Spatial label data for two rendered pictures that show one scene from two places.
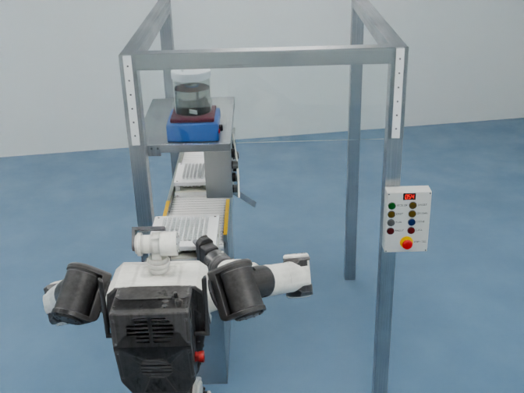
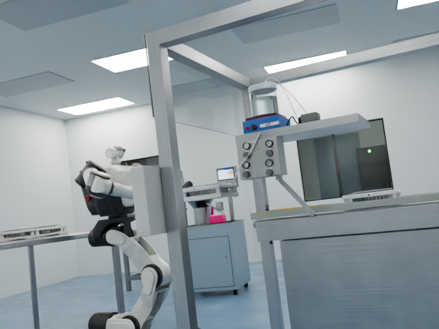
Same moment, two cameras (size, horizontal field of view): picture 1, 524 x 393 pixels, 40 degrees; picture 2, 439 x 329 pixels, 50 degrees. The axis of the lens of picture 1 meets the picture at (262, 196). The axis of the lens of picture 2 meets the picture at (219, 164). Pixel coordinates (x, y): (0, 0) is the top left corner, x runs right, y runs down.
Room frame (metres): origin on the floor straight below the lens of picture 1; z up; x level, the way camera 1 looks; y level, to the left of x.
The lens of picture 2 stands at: (3.49, -2.11, 0.91)
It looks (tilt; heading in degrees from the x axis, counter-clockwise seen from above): 5 degrees up; 115
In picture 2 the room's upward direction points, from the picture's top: 7 degrees counter-clockwise
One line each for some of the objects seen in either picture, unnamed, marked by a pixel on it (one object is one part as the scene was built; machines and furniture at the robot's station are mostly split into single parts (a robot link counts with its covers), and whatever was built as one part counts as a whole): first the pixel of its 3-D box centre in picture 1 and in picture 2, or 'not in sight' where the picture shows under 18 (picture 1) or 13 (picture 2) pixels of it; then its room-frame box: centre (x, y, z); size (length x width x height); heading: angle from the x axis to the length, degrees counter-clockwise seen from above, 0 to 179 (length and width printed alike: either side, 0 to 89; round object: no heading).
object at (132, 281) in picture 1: (160, 323); (110, 188); (1.61, 0.29, 1.12); 0.34 x 0.30 x 0.36; 90
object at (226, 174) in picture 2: not in sight; (228, 193); (1.25, 2.87, 1.07); 0.23 x 0.10 x 0.62; 8
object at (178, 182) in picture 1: (201, 173); (372, 194); (3.17, 0.29, 0.89); 0.25 x 0.24 x 0.02; 90
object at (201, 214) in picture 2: not in sight; (206, 207); (1.01, 2.75, 0.95); 0.49 x 0.36 x 0.38; 8
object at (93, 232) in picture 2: not in sight; (110, 232); (1.58, 0.29, 0.85); 0.28 x 0.13 x 0.18; 0
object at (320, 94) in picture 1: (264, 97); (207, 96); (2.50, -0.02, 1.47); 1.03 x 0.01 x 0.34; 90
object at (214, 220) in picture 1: (184, 232); (209, 188); (2.30, 0.29, 1.03); 0.25 x 0.24 x 0.02; 90
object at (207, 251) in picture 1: (212, 258); not in sight; (2.11, 0.17, 1.03); 0.12 x 0.10 x 0.13; 32
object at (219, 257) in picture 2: not in sight; (214, 257); (1.07, 2.70, 0.38); 0.63 x 0.57 x 0.76; 8
